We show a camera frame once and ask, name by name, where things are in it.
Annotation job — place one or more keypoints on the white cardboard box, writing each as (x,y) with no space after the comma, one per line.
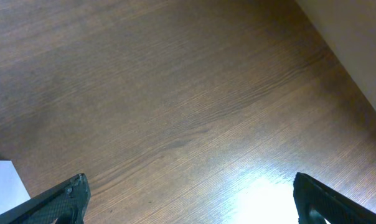
(12,190)

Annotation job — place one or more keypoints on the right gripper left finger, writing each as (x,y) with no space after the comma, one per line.
(65,203)

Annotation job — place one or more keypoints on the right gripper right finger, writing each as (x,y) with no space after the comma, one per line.
(317,203)

